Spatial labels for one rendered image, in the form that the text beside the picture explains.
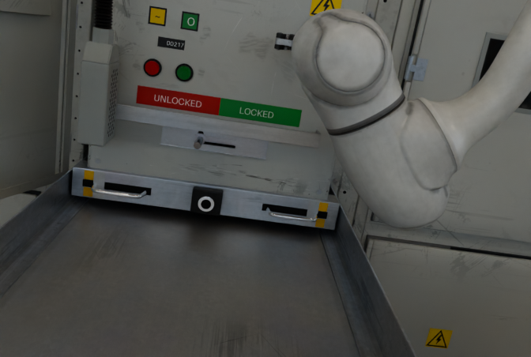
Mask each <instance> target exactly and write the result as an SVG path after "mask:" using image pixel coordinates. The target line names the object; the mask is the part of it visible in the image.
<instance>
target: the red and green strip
mask: <svg viewBox="0 0 531 357"><path fill-rule="evenodd" d="M136 103H139V104H145V105H151V106H157V107H166V108H172V109H178V110H183V111H193V112H199V113H204V114H210V115H220V116H225V117H231V118H241V119H246V120H252V121H258V122H268V123H273V124H279V125H285V126H294V127H299V122H300V118H301V113H302V110H298V109H292V108H286V107H277V106H271V105H266V104H260V103H251V102H245V101H240V100H230V99H225V98H219V97H213V96H203V95H198V94H193V93H187V92H177V91H172V90H167V89H161V88H151V87H145V86H140V85H138V86H137V102H136Z"/></svg>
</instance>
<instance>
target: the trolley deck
mask: <svg viewBox="0 0 531 357"><path fill-rule="evenodd" d="M0 357H360V355H359V352H358V350H357V347H356V343H355V341H354V338H353V335H352V331H351V329H350V326H349V323H348V319H347V316H346V313H345V309H344V307H343V304H342V301H341V297H340V295H339V292H338V290H337V285H336V283H335V280H334V278H333V274H332V271H331V268H330V264H329V262H328V259H327V256H326V252H325V250H324V247H323V245H322V240H321V237H320V234H319V232H318V228H317V227H307V226H301V225H295V224H283V223H278V222H271V221H265V220H253V219H247V218H241V217H235V216H224V215H219V216H214V215H208V214H202V213H196V212H191V211H188V210H182V209H170V208H165V207H158V206H152V205H141V204H134V203H129V202H122V201H111V200H105V199H99V198H93V197H91V199H90V200H89V201H88V202H87V203H86V204H85V205H84V207H83V208H82V209H81V210H80V211H79V212H78V213H77V215H76V216H75V217H74V218H73V219H72V220H71V221H70V222H69V223H68V224H67V225H66V226H65V227H64V228H63V229H62V231H61V232H60V233H59V234H58V235H57V236H56V237H55V239H54V240H53V241H52V242H51V243H50V244H49V245H48V247H47V248H46V249H45V250H44V251H43V252H42V253H41V255H40V256H38V258H37V259H36V260H34V262H33V263H32V264H31V265H30V266H29V267H28V268H27V270H26V271H25V272H24V273H23V274H22V275H21V276H20V278H19V279H18V280H17V281H16V282H15V283H14V284H13V285H12V287H11V288H10V289H9V290H8V291H7V292H6V293H5V294H4V295H3V296H2V297H1V298H0Z"/></svg>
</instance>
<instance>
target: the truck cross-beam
mask: <svg viewBox="0 0 531 357"><path fill-rule="evenodd" d="M85 170H86V171H99V172H105V181H104V190H108V191H114V192H120V193H126V194H141V193H142V192H143V191H144V190H148V193H147V194H146V195H145V196H144V197H141V198H131V197H119V196H112V195H106V194H104V199H105V200H111V201H122V202H129V203H134V204H141V205H152V206H158V207H165V208H170V209H182V210H188V211H190V205H191V198H192V192H193V188H194V186H200V187H205V188H211V189H218V190H223V197H222V203H221V209H220V215H224V216H235V217H241V218H247V219H253V220H265V221H271V222H278V223H283V224H295V225H301V226H304V225H305V221H302V220H290V219H284V218H279V217H273V216H270V215H269V214H268V213H267V211H266V206H267V205H268V206H269V209H270V211H271V212H274V213H279V214H285V215H290V216H301V217H307V209H308V205H309V201H318V202H322V203H328V208H327V212H323V211H318V219H324V220H325V223H324V227H318V228H325V229H330V230H334V228H335V224H336V221H337V214H338V209H339V206H340V203H339V201H338V199H337V197H336V196H335V195H329V194H328V198H327V200H324V199H317V198H312V197H301V196H295V195H289V194H278V193H272V192H266V191H260V190H249V189H244V188H238V187H231V186H221V185H214V184H208V183H203V182H191V181H186V180H180V179H174V178H163V177H157V176H151V175H140V174H134V173H128V172H122V171H112V170H105V169H99V168H94V167H88V161H84V160H81V161H80V162H79V163H77V164H76V165H75V166H74V167H73V176H72V190H71V195H75V196H82V197H89V196H83V191H84V187H89V188H91V187H92V184H93V180H90V179H84V178H85Z"/></svg>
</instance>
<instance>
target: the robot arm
mask: <svg viewBox="0 0 531 357"><path fill-rule="evenodd" d="M274 49H277V50H278V51H279V50H285V51H287V50H290V51H292V64H293V67H294V70H295V72H296V75H297V77H298V78H299V80H300V81H301V87H302V89H303V90H304V92H305V94H306V95H307V97H308V99H309V100H310V102H311V103H312V105H313V107H314V109H315V110H316V111H317V113H318V115H319V117H320V119H321V120H322V122H323V124H324V126H325V128H326V130H327V131H328V133H329V135H330V138H331V140H332V142H333V146H334V149H335V153H336V155H337V158H338V159H339V162H340V164H341V166H342V168H343V170H344V172H345V174H346V175H347V177H348V179H349V181H350V183H351V184H352V186H353V187H354V189H355V190H356V192H357V193H358V194H359V196H360V197H361V198H362V200H363V201H364V202H365V204H366V205H367V207H368V208H369V209H370V210H371V211H372V212H373V213H374V214H375V215H376V216H377V217H378V218H379V219H380V220H381V221H383V222H384V223H385V224H388V225H390V226H391V227H396V228H399V229H401V230H416V229H421V228H423V227H427V226H429V225H431V224H433V223H434V222H435V221H436V220H437V219H438V218H439V217H440V216H441V215H442V214H443V213H444V211H445V209H446V205H447V202H448V200H449V196H450V188H449V186H448V184H447V183H448V182H449V181H450V178H451V176H452V175H453V174H454V173H455V172H457V171H459V170H461V163H462V161H463V158H464V156H465V154H466V153H467V151H468V150H469V149H470V148H471V147H472V146H474V145H475V144H476V143H477V142H478V141H480V140H481V139H483V138H484V137H486V136H487V135H489V133H491V132H492V131H493V130H495V129H496V128H497V127H499V126H500V125H501V124H502V123H503V122H504V121H506V120H507V119H508V118H509V117H510V116H511V115H512V114H513V113H514V112H515V111H516V109H517V108H518V107H519V106H520V105H521V103H522V102H523V101H524V99H525V98H526V97H527V95H528V94H529V93H530V92H531V0H527V2H526V4H525V5H524V7H523V9H522V11H521V12H520V14H519V16H518V19H517V20H516V21H515V23H514V26H513V27H512V29H511V30H510V33H509V34H508V36H507V38H506V40H505V41H504V43H503V45H502V47H501V48H500V50H499V53H498V54H497V55H496V57H495V59H494V61H493V63H492V64H491V66H490V67H489V69H488V71H487V72H486V74H485V75H484V76H483V77H482V78H481V80H480V81H479V82H478V83H477V84H476V85H475V86H474V87H473V88H471V89H470V90H469V91H467V92H466V93H465V94H463V95H462V96H459V97H458V98H455V99H453V100H448V101H445V102H435V101H431V100H427V99H425V98H423V97H420V98H418V99H415V100H407V99H406V98H405V95H404V93H403V91H402V89H401V86H400V84H399V81H398V79H397V74H396V71H395V69H394V60H393V55H392V51H391V47H390V43H389V40H388V39H387V37H386V34H385V32H384V31H383V30H382V29H381V27H380V26H379V25H378V24H377V23H376V22H375V21H374V20H372V19H371V18H370V17H369V16H367V15H365V14H363V13H360V12H357V11H355V10H351V9H328V10H326V11H322V12H320V13H317V14H315V15H314V16H313V17H311V18H310V19H308V20H307V21H306V22H305V23H304V24H303V25H302V26H301V27H300V28H299V30H298V31H297V33H296V34H295V35H294V34H283V33H282V32H278V33H277V35H276V40H275V46H274Z"/></svg>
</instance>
